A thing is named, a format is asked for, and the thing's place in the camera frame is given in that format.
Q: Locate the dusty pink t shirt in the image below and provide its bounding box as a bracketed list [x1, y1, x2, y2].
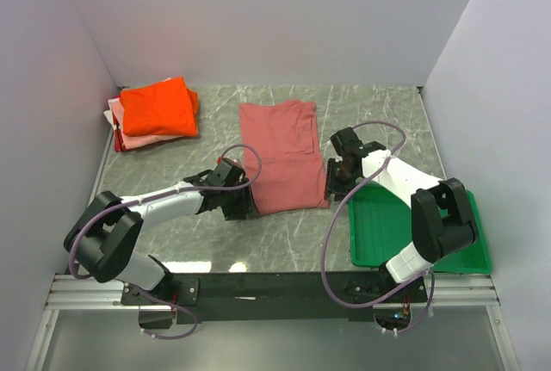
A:
[239, 100, 329, 215]

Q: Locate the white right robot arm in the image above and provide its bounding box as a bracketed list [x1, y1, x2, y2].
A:
[325, 127, 480, 301]

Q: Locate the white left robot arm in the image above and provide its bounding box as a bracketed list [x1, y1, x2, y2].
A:
[64, 158, 258, 304]

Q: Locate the green plastic tray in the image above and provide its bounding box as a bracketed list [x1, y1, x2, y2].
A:
[348, 183, 492, 275]

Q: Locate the folded orange t shirt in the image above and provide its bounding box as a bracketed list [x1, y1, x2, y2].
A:
[120, 77, 200, 137]

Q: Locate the folded pale pink shirt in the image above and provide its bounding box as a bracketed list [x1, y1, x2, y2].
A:
[103, 98, 180, 152]

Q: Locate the folded red shirt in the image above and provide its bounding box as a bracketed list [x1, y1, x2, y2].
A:
[114, 130, 126, 152]

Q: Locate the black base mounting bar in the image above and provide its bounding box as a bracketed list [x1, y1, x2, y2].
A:
[120, 269, 436, 331]

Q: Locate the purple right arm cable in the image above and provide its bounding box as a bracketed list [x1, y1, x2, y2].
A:
[320, 121, 435, 334]

